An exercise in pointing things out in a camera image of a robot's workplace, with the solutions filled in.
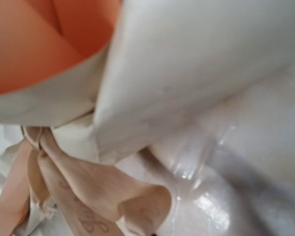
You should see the pink wrapping paper sheet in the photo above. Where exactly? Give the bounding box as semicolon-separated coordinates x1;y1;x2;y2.
0;0;295;236

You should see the brown ribbon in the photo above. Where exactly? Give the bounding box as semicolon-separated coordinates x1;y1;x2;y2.
0;127;172;236

